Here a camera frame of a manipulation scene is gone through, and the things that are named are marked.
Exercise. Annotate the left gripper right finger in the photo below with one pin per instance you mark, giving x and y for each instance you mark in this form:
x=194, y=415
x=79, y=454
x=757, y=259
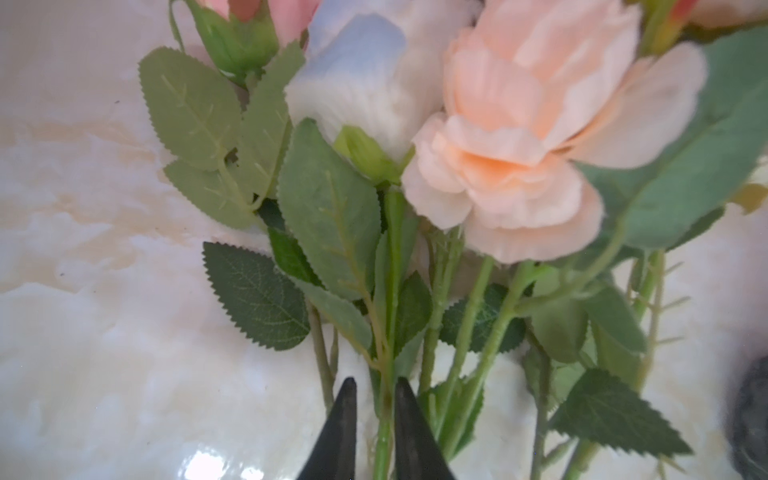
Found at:
x=417, y=454

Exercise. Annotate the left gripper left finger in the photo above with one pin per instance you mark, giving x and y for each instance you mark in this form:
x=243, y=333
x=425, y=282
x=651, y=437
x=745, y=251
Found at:
x=333, y=456

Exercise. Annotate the red grey glass vase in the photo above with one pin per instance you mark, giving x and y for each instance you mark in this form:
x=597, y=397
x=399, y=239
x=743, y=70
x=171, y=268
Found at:
x=748, y=424

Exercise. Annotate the peach spray rose stem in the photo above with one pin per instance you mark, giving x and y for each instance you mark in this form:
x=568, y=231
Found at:
x=581, y=145

